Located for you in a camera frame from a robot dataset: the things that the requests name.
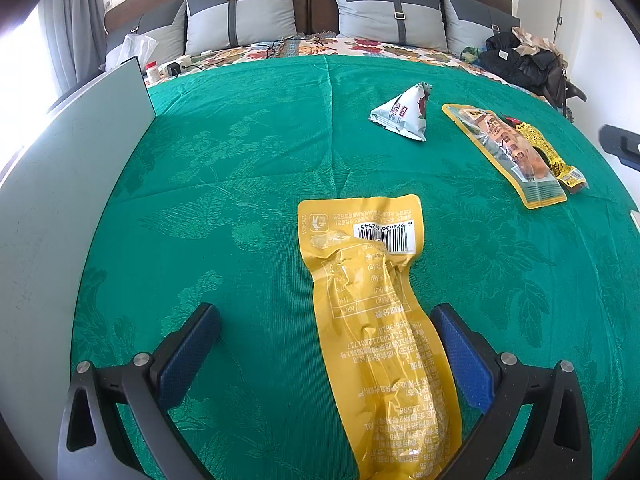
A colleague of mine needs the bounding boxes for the plain yellow sausage packet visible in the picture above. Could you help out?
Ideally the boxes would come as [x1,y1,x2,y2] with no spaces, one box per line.
[297,192,463,480]

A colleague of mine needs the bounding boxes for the white plastic bag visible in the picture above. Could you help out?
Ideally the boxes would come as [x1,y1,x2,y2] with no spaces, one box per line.
[105,35,160,72]

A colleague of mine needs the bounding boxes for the grey curtain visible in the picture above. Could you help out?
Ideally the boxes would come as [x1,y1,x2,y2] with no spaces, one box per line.
[37,0,109,107]

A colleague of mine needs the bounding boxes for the floral bed sheet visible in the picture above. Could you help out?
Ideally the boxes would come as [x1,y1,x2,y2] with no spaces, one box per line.
[144,32,551,97]

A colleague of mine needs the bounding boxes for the yellow clear-window snack packet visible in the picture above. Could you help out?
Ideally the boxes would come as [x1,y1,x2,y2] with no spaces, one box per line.
[442,103,569,210]

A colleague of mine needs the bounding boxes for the grey two-tone pillow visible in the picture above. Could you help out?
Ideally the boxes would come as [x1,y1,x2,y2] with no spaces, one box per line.
[441,0,521,57]
[185,0,300,59]
[327,0,449,54]
[105,0,189,72]

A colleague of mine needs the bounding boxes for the wall cable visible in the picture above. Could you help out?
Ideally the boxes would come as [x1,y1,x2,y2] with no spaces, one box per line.
[554,0,569,47]

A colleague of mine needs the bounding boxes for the grey flat board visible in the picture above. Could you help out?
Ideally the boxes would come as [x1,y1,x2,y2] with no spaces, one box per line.
[0,56,157,427]

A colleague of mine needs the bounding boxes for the white triangular snack packet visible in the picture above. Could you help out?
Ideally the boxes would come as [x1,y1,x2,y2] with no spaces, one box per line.
[369,82,434,144]

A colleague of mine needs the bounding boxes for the yellow and black snack packet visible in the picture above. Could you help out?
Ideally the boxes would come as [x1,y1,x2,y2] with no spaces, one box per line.
[502,116,590,196]

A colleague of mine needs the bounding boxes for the green patterned blanket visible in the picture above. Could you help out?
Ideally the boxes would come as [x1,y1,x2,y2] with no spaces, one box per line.
[72,55,640,480]

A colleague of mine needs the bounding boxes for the white power strip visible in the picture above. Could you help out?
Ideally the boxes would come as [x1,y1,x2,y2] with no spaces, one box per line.
[164,55,195,79]

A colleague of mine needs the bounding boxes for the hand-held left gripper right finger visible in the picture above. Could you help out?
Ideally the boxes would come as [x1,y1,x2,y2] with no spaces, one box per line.
[430,302,593,480]

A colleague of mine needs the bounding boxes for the black cable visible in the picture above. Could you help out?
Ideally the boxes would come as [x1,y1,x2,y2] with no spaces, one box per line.
[192,36,302,69]

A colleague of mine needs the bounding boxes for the brown bag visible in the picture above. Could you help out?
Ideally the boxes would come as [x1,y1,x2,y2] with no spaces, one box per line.
[542,60,589,121]

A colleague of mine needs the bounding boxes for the beige crumpled cloth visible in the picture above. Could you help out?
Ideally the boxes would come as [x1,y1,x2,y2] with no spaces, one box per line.
[510,27,557,57]

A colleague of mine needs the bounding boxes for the black clothes pile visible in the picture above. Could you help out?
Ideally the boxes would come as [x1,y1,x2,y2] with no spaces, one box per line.
[477,32,566,92]

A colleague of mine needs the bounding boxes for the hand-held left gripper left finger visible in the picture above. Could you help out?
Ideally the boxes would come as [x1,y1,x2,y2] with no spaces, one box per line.
[56,302,222,480]

